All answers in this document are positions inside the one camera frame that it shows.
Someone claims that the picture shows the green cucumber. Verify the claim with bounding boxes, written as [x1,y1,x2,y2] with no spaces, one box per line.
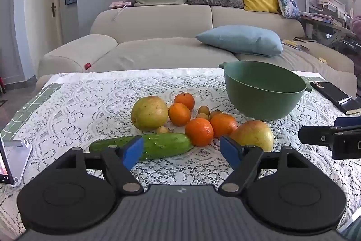
[89,133,192,161]

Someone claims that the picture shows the white cable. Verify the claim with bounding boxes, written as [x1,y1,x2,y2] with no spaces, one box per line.
[112,5,128,21]

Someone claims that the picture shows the light blue pillow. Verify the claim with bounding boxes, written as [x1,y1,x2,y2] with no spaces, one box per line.
[195,26,283,57]

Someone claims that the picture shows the white lace tablecloth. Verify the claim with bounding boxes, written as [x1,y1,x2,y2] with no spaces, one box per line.
[0,69,361,241]

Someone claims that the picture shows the white door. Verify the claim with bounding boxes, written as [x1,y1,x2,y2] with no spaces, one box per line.
[14,0,64,86]

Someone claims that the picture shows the beige sofa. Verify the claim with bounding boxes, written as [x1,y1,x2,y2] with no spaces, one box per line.
[35,4,357,97]

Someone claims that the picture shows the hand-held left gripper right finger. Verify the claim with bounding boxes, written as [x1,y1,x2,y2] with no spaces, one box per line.
[218,135,311,196]

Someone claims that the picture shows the black phone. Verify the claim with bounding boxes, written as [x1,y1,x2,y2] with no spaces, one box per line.
[0,134,14,185]

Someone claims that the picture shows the loose booklets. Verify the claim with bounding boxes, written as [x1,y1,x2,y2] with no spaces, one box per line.
[282,37,318,53]

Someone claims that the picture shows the orange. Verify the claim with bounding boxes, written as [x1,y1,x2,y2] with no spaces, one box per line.
[174,92,195,112]
[168,103,192,126]
[210,113,238,138]
[185,117,214,147]

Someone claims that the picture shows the large yellow-green pear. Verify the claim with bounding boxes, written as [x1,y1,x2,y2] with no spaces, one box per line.
[130,96,169,131]

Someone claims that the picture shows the green grid mat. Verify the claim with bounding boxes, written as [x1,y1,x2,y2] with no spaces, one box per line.
[0,70,326,143]

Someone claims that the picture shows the blue patterned cushion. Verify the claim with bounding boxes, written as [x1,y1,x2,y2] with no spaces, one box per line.
[275,0,302,20]

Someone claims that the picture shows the yellow-red apple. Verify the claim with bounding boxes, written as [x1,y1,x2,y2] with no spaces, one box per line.
[230,120,275,152]

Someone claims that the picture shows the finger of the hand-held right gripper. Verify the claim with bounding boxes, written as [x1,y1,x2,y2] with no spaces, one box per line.
[334,117,361,129]
[298,125,338,146]

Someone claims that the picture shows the cluttered side shelf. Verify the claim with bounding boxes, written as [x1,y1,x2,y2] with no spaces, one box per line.
[299,0,361,61]

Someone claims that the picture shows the black notebook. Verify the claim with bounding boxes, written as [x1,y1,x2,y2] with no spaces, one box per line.
[310,81,361,115]

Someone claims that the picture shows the green bowl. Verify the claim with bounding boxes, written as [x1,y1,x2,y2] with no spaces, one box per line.
[218,60,313,121]

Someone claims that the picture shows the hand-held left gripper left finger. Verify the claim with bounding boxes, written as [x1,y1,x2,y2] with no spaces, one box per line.
[53,136,145,196]

